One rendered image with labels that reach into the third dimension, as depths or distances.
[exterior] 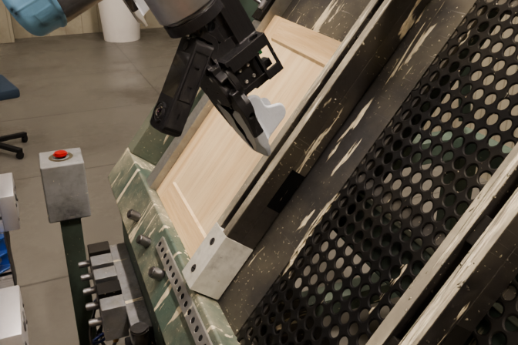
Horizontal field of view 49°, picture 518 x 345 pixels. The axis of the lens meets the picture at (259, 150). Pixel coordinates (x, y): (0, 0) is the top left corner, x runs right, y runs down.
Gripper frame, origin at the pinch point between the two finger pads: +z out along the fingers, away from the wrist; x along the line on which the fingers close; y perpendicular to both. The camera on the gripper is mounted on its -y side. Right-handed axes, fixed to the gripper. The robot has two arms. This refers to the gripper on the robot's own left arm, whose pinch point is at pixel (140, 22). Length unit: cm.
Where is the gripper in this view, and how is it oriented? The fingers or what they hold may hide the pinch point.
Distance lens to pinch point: 134.1
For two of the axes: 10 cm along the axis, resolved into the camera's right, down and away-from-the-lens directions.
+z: 4.3, 7.4, 5.1
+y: 8.2, -5.6, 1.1
